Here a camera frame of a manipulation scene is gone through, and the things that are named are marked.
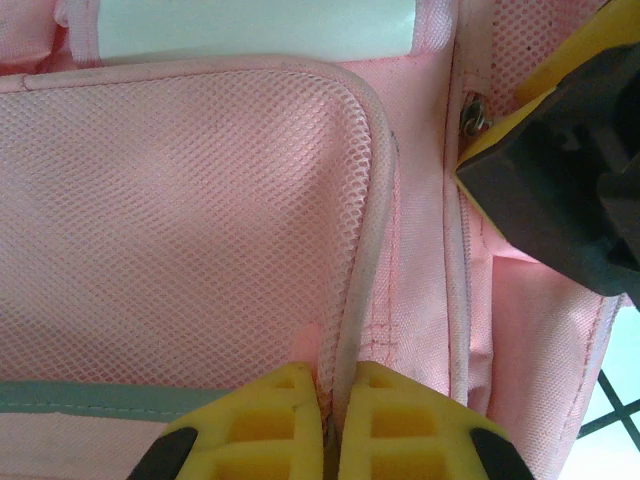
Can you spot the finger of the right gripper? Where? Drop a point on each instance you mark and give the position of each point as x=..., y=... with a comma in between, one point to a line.
x=590, y=35
x=540, y=175

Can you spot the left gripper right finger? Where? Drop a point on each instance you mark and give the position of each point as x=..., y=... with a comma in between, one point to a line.
x=400, y=430

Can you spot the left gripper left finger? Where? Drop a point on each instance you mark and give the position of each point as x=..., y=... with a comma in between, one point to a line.
x=260, y=430

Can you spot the pink student backpack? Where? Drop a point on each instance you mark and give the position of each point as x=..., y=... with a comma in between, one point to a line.
x=200, y=200

